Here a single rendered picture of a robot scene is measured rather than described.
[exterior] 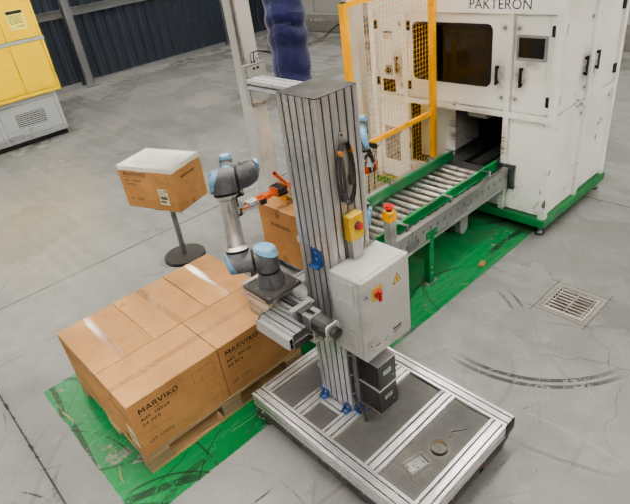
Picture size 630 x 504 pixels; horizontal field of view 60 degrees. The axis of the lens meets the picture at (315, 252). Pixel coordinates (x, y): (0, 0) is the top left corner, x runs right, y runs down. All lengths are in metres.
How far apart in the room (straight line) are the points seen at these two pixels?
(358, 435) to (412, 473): 0.38
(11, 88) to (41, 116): 0.62
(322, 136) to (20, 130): 8.38
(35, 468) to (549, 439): 3.05
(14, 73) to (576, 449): 9.17
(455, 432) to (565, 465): 0.61
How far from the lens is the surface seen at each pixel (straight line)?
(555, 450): 3.46
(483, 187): 4.79
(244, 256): 2.75
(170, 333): 3.58
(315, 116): 2.29
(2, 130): 10.27
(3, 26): 10.13
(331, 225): 2.49
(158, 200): 4.98
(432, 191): 4.83
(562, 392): 3.76
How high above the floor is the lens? 2.65
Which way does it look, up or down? 31 degrees down
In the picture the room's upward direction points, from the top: 8 degrees counter-clockwise
